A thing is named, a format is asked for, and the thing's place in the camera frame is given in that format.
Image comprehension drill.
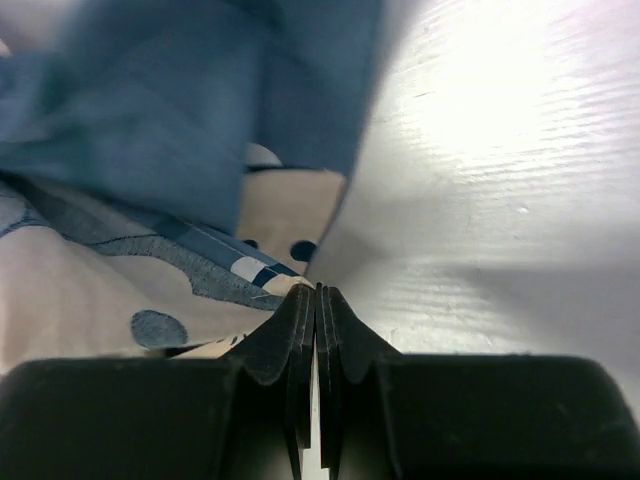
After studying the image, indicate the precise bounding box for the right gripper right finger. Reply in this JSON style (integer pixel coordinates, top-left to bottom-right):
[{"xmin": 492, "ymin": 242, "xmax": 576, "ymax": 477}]
[{"xmin": 315, "ymin": 285, "xmax": 639, "ymax": 479}]

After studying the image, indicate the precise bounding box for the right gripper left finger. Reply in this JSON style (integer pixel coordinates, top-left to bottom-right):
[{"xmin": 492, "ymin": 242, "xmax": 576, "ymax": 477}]
[{"xmin": 1, "ymin": 286, "xmax": 315, "ymax": 479}]

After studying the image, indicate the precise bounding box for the blue cartoon pillowcase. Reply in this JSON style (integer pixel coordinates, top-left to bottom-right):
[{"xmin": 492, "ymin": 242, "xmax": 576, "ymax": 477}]
[{"xmin": 0, "ymin": 0, "xmax": 396, "ymax": 306}]

